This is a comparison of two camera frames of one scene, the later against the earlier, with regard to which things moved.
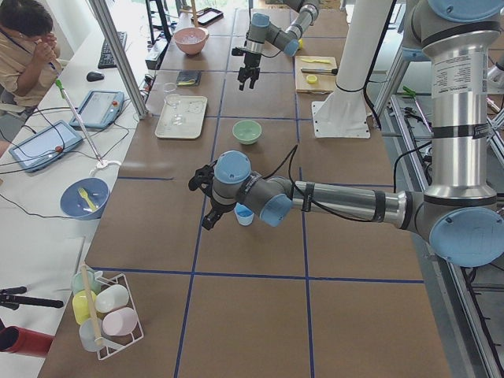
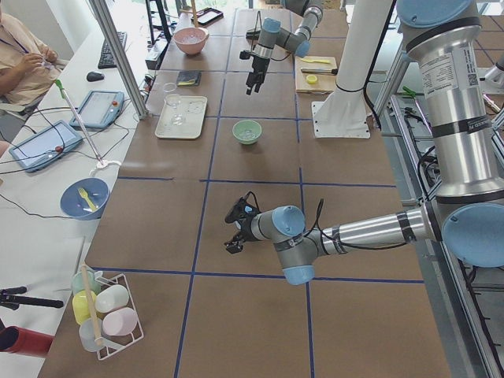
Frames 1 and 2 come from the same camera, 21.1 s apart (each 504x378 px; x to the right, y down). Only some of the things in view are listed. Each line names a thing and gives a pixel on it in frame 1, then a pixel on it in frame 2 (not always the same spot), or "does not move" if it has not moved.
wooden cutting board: (315, 74) does not move
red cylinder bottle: (13, 339) does not move
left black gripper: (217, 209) -> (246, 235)
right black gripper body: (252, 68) -> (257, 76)
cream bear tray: (184, 120) does not move
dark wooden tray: (208, 16) does not move
